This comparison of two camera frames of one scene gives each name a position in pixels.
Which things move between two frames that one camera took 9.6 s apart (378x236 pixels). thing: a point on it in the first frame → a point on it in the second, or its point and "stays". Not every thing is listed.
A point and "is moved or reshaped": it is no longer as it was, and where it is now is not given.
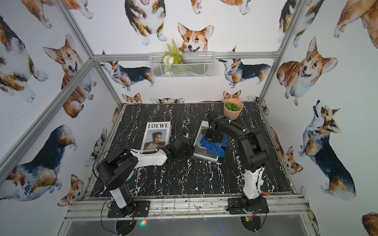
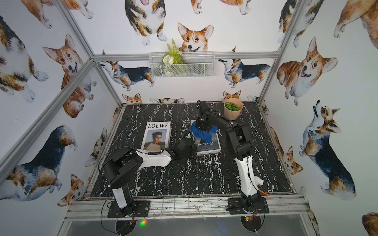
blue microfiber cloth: (217, 148) → (203, 134)
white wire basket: (196, 65) stays
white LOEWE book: (157, 133) stays
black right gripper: (207, 137) → (198, 124)
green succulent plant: (231, 106) stays
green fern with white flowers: (172, 57) stays
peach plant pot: (232, 108) stays
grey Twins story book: (200, 150) is moved or reshaped
